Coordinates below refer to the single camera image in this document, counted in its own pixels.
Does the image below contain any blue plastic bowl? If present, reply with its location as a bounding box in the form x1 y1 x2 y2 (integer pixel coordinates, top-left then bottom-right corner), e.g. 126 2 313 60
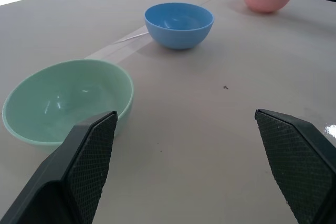
143 2 215 50

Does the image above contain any green plastic bowl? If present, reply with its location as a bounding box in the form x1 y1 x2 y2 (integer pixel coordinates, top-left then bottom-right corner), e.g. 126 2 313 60
2 59 135 147

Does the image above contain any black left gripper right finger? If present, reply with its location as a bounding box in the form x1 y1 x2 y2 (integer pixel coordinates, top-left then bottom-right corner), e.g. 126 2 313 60
254 108 336 224

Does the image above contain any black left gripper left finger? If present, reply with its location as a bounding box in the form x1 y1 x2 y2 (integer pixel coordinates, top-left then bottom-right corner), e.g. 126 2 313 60
0 110 118 224

